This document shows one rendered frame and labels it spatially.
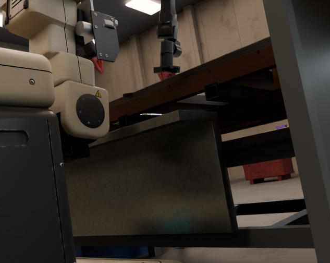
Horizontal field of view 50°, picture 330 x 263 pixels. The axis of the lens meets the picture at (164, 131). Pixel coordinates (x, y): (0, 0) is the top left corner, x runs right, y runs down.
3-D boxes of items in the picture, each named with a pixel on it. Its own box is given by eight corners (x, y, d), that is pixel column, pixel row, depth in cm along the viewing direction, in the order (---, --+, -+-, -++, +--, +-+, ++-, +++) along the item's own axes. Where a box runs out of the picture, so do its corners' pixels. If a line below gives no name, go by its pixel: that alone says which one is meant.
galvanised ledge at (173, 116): (27, 172, 201) (26, 167, 201) (218, 120, 116) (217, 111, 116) (-10, 176, 186) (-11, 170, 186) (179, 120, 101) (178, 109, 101)
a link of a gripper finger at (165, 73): (163, 91, 158) (163, 70, 158) (175, 90, 154) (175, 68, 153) (153, 90, 153) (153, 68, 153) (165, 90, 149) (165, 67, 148)
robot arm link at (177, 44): (156, 25, 152) (174, 24, 148) (168, 31, 162) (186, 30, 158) (154, 54, 153) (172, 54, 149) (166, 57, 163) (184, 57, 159)
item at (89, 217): (34, 235, 197) (27, 172, 201) (239, 229, 112) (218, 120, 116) (27, 237, 194) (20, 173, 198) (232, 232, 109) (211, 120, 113)
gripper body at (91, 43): (90, 58, 160) (83, 42, 159) (106, 49, 154) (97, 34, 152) (81, 62, 156) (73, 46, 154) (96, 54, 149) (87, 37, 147)
